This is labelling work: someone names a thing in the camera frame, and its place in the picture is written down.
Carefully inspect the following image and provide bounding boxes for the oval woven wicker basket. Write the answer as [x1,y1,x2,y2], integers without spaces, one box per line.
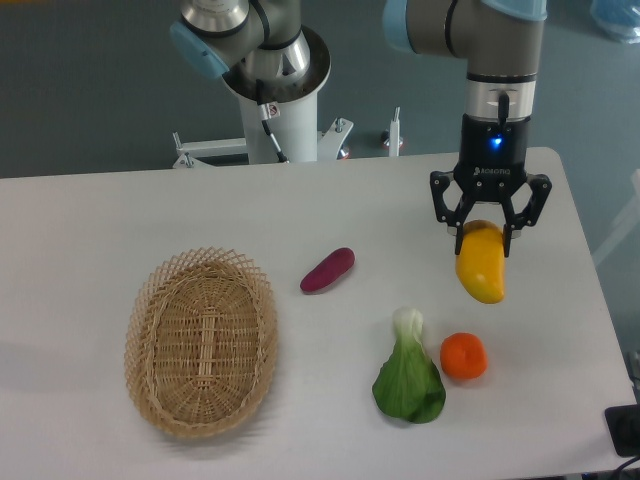
[124,247,278,439]

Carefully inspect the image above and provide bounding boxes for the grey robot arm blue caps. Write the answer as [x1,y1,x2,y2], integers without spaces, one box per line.
[170,1,551,246]

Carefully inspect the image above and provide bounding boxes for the yellow mango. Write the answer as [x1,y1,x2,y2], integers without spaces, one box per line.
[455,220,505,304]

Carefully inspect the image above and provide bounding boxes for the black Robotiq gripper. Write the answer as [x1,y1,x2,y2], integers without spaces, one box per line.
[429,114,552,258]

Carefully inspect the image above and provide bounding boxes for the blue object top right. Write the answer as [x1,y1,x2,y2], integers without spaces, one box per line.
[590,0,639,45]

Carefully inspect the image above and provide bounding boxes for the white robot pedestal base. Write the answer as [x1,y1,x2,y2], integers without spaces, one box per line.
[171,25,404,169]

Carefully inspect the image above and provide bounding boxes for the green bok choy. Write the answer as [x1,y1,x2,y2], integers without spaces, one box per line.
[372,307,446,424]

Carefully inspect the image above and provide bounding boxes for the black device at table edge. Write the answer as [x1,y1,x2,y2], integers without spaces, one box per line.
[604,404,639,457]

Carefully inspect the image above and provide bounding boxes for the purple sweet potato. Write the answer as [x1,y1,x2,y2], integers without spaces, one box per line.
[299,247,356,294]

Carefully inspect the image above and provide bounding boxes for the orange tangerine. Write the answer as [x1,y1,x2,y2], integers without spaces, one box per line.
[440,332,488,380]

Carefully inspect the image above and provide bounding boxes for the black cable on pedestal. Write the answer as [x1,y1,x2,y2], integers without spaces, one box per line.
[254,78,290,164]

